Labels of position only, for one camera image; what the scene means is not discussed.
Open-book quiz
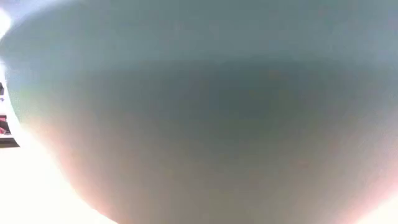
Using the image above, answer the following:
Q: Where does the teal plastic bowl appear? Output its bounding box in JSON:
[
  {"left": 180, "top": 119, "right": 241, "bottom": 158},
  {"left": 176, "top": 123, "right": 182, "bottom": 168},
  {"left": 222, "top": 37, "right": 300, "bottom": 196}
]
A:
[{"left": 0, "top": 0, "right": 398, "bottom": 224}]

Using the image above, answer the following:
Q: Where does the red background object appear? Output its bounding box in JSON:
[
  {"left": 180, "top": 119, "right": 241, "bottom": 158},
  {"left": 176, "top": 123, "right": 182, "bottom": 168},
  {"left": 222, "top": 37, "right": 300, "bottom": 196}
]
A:
[{"left": 0, "top": 115, "right": 10, "bottom": 135}]

